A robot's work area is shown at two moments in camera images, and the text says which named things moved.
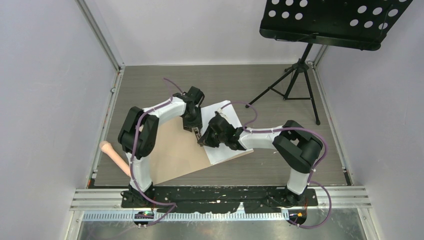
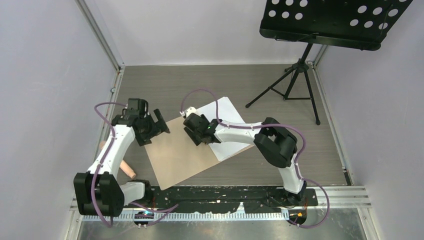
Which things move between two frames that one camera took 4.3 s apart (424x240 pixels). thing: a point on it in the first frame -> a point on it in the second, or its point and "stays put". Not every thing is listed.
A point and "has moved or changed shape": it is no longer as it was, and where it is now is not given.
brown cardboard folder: [179, 151] has moved or changed shape
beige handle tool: [106, 147] stays put
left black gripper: [197, 123] -> [145, 139]
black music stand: [359, 25] stays put
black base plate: [208, 199] stays put
